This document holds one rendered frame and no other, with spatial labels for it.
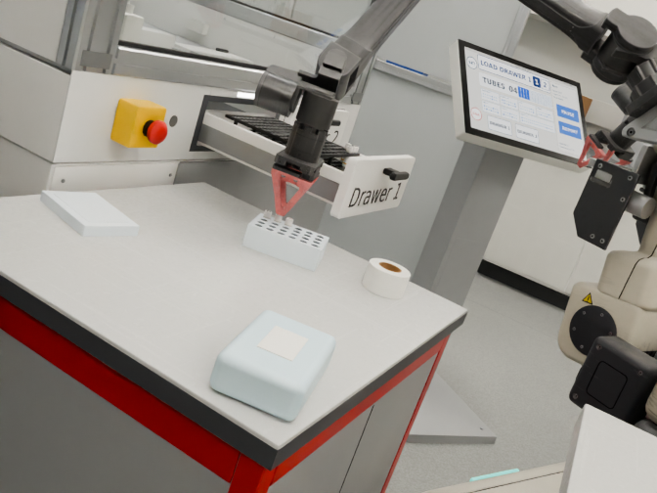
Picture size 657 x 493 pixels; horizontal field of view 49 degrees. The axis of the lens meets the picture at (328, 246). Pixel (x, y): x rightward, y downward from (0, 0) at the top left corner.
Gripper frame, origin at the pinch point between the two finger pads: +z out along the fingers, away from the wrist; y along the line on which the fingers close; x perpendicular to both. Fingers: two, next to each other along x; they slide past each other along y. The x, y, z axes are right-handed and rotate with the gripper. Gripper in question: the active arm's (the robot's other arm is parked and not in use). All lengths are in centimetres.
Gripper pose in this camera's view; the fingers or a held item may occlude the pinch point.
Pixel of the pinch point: (284, 208)
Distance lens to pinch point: 118.3
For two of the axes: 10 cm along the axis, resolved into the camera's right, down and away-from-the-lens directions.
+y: -1.5, 2.4, -9.6
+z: -3.3, 9.0, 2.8
